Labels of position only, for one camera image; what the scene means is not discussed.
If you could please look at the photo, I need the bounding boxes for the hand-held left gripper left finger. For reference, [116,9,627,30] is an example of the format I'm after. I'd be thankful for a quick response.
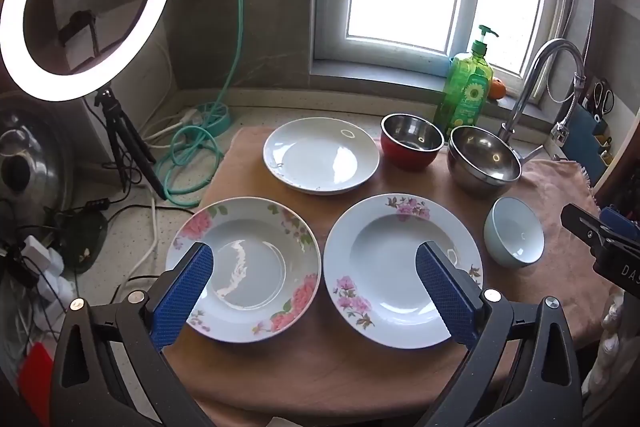
[49,242,215,427]

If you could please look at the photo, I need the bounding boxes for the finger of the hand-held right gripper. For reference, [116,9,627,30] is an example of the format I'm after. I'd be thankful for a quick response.
[561,203,608,258]
[600,206,640,243]

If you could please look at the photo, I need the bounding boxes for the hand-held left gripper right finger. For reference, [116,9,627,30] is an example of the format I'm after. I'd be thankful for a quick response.
[416,241,583,427]

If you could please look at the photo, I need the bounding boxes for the light blue ceramic bowl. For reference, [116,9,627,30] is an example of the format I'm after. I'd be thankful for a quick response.
[483,197,546,268]

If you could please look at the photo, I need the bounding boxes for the plate with small pink blossoms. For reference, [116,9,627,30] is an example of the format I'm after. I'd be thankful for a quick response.
[323,193,484,350]

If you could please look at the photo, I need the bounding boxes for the plate with large pink roses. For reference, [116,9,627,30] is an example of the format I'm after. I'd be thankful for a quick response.
[165,197,322,344]

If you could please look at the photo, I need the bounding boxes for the large stainless steel bowl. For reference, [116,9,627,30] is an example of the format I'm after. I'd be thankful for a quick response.
[446,125,523,200]

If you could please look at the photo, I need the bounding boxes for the red steel-lined bowl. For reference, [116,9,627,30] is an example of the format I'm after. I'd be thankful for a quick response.
[380,113,446,172]

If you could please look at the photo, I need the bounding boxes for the plain white plate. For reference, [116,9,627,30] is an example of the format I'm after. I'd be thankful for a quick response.
[263,117,381,196]

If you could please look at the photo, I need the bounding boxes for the person's right hand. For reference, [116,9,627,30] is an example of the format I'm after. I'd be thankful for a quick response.
[589,293,629,390]

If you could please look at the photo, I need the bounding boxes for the blue utensil holder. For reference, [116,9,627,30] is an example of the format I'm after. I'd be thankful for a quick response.
[570,106,615,182]

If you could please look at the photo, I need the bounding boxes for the metal pull-out sprayer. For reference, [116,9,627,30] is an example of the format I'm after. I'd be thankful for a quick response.
[547,7,598,145]

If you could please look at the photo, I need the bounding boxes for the dark round dish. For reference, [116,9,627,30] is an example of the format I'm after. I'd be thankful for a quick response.
[64,211,109,269]

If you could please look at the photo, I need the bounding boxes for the black scissors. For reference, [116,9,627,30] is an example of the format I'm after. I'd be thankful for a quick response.
[592,79,616,115]

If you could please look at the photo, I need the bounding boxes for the white power adapter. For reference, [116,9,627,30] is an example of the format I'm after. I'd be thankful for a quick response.
[22,234,66,303]

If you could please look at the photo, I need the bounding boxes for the pink towel mat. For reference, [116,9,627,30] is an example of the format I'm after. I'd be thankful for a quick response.
[162,124,608,427]

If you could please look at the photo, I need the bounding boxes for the chrome kitchen faucet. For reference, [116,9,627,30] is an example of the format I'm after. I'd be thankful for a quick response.
[497,38,587,162]

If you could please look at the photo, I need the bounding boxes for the red flat object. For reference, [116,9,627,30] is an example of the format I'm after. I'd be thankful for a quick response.
[20,342,54,427]

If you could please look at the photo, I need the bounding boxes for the teal power strip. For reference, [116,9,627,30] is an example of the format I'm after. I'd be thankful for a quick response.
[182,103,233,132]

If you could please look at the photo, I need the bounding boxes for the green dish soap bottle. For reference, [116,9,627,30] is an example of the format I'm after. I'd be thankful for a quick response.
[434,25,501,132]

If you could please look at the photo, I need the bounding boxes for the steel pot lid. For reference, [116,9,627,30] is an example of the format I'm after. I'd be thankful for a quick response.
[0,104,77,228]

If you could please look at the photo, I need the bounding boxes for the white cable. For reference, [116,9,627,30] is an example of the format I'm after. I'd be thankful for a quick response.
[112,184,162,280]

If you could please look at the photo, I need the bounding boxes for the black cable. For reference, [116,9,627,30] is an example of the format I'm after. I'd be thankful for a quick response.
[75,202,196,308]

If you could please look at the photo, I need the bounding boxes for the teal green hose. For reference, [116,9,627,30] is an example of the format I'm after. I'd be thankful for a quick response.
[155,0,248,208]

